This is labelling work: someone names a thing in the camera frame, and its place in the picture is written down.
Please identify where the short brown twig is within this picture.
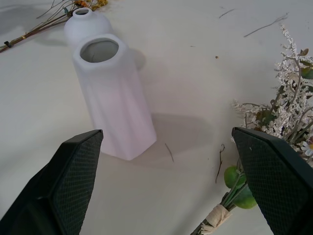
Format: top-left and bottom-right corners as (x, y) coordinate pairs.
(215, 144), (225, 184)

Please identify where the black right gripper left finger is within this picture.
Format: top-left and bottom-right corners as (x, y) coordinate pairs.
(0, 129), (104, 235)

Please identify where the tall white faceted vase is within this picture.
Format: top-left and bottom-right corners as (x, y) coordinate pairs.
(72, 33), (157, 162)

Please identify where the thin dry twig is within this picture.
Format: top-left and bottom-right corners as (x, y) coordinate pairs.
(243, 12), (290, 38)

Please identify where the white flower bouquet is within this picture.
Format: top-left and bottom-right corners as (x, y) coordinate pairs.
(190, 23), (313, 235)

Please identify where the yellow dried flower bunch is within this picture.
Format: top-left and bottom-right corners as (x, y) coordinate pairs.
(0, 0), (109, 53)

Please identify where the round white bottle vase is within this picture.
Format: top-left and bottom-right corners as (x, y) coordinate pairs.
(64, 7), (114, 49)

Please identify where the small thin twig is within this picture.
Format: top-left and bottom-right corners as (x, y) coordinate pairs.
(219, 8), (236, 19)

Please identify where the small dark twig piece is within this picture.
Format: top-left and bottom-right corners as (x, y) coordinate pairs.
(165, 143), (175, 163)

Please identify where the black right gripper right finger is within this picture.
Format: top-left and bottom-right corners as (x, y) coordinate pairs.
(231, 126), (313, 235)

